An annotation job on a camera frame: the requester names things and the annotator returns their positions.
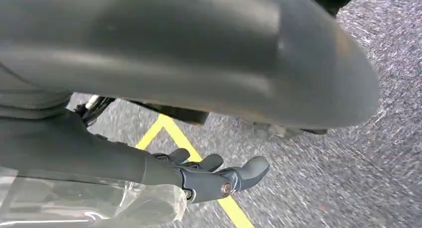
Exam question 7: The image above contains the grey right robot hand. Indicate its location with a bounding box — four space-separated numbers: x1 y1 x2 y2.
0 0 382 228

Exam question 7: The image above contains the yellow floor tape outline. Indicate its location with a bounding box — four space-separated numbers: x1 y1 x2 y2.
135 114 256 228

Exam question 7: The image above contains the black robot foot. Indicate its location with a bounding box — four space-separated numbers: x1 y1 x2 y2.
130 99 211 126

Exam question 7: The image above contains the black cable bundle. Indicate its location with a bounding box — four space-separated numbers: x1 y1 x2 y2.
74 94 116 127

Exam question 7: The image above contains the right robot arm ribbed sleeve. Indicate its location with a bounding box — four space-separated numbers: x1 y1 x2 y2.
0 64 73 120

